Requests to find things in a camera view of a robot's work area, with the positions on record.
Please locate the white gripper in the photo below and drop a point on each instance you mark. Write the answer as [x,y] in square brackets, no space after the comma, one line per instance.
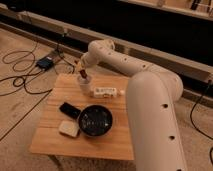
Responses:
[79,66]

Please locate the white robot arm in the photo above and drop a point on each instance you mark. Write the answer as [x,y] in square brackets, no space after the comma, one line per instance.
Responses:
[150,96]

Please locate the black power box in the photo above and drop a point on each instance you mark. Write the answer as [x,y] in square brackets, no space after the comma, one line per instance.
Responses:
[45,63]

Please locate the black rectangular block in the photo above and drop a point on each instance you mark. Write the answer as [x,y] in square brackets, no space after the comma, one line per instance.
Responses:
[70,110]

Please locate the black bowl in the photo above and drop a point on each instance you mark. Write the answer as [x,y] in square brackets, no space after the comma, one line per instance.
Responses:
[95,120]

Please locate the beige sponge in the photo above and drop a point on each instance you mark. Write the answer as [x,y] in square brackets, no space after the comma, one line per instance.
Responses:
[69,128]

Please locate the wooden table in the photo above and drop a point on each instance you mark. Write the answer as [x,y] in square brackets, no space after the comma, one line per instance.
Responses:
[115,144]

